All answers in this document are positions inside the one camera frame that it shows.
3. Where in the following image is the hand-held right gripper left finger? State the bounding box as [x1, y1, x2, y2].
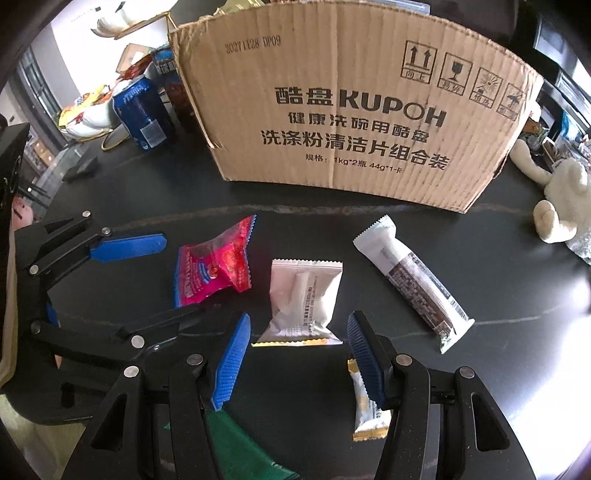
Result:
[60, 313, 252, 480]

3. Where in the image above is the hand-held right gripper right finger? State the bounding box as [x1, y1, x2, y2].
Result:
[347, 311, 532, 480]

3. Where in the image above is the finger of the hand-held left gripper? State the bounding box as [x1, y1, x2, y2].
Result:
[15, 210, 168, 280]
[28, 302, 208, 374]

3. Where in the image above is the small white orange packet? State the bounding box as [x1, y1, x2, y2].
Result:
[347, 359, 393, 441]

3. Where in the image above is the pink snack packet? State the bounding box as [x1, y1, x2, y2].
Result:
[174, 215, 257, 309]

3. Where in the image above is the white packet with yellow edge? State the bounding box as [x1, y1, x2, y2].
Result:
[250, 258, 345, 348]

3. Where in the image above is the dark green packet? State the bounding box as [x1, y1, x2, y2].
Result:
[203, 408, 301, 480]

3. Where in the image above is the white and grey snack bar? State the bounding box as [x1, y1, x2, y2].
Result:
[353, 216, 475, 355]

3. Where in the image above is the printed cardboard box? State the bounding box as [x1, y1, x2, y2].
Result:
[167, 4, 546, 214]

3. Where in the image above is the black remote control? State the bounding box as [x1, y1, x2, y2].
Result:
[62, 154, 99, 182]

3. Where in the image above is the black framed glass door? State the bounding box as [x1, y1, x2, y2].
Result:
[16, 46, 70, 153]

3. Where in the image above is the white shell tiered tray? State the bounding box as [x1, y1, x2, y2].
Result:
[58, 0, 181, 152]

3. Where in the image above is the yellow snack packet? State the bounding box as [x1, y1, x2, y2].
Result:
[60, 85, 116, 125]

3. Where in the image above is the blue drink can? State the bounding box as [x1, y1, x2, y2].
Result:
[112, 76, 176, 151]

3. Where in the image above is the brown cardboard holder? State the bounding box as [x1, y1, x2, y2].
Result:
[115, 43, 155, 75]

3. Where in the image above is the blue snack bag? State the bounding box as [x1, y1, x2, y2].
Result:
[150, 44, 195, 134]

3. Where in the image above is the silver foil wrapper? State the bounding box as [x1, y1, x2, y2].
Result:
[566, 226, 591, 266]

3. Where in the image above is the white plush sheep toy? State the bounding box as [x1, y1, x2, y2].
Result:
[509, 138, 591, 244]

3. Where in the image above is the blue and white packet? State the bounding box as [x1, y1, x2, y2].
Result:
[554, 111, 588, 153]

